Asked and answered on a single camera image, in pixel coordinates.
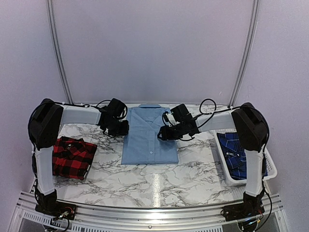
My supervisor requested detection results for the right aluminium corner post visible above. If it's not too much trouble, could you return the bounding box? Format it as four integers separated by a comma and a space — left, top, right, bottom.
228, 0, 260, 108

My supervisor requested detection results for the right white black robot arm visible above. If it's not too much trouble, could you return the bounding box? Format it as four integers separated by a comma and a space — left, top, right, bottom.
157, 102, 270, 217

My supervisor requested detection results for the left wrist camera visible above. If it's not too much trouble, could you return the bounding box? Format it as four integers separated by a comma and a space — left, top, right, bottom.
121, 106, 128, 119

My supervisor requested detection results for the light blue long sleeve shirt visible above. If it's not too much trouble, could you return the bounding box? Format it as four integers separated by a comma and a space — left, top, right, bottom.
121, 104, 179, 165

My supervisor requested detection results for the red black plaid folded shirt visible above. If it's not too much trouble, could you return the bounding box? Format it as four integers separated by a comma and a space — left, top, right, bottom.
52, 136, 97, 180

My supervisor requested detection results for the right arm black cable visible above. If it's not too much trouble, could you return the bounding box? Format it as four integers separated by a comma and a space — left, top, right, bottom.
199, 98, 274, 218

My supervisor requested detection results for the white plastic basket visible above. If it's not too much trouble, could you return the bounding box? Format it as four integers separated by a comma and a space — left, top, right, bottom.
213, 129, 278, 187

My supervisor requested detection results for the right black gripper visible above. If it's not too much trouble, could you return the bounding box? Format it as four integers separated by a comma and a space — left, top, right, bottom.
157, 122, 185, 141

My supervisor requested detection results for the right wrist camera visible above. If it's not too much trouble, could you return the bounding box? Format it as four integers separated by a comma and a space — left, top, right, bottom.
162, 111, 174, 127

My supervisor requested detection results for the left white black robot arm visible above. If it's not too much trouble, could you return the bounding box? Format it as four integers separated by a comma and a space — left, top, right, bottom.
28, 98, 129, 215

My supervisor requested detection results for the aluminium front frame rail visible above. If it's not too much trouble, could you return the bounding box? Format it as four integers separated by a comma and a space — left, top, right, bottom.
8, 192, 292, 232

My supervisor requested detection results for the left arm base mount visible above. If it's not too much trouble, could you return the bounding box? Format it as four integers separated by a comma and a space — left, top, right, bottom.
35, 202, 77, 220

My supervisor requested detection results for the blue plaid shirt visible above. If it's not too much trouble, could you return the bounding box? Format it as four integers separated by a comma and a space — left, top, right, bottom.
217, 131, 268, 180

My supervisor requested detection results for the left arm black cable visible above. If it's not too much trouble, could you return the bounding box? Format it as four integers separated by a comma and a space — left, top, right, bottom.
27, 100, 112, 145

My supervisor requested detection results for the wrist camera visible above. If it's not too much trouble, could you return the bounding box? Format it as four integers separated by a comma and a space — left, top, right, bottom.
162, 111, 174, 127
121, 106, 128, 119

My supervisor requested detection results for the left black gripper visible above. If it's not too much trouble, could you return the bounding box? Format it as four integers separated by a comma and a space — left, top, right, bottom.
104, 118, 128, 136

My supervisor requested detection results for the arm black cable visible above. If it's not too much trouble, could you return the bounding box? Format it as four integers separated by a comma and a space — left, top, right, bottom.
27, 100, 112, 145
199, 98, 274, 218

